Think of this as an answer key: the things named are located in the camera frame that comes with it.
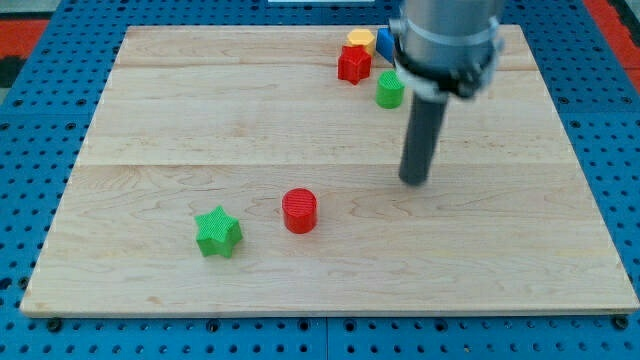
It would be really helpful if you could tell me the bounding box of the blue block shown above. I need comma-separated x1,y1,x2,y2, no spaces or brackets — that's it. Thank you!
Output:
376,27,394,65

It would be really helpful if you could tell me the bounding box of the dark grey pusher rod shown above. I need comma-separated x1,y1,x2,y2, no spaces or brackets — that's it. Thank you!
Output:
399,95,447,186

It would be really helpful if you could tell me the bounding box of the wooden board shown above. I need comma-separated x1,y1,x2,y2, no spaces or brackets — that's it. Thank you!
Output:
21,25,639,318

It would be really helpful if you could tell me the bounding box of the yellow hexagon block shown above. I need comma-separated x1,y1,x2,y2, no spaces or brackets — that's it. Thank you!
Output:
345,28,376,56

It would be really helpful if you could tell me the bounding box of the green cylinder block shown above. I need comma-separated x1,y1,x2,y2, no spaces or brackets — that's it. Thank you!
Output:
375,70,405,109

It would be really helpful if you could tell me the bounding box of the red cylinder block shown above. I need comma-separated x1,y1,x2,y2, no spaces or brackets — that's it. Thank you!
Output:
281,188,318,234

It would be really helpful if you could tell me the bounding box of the red star block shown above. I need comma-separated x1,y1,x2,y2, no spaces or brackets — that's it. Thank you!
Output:
337,45,372,85

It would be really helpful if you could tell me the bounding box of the green star block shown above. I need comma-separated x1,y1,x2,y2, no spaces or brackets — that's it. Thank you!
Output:
194,206,243,258

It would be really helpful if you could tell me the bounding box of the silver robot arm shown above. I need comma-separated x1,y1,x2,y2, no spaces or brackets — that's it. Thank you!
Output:
389,0,505,103

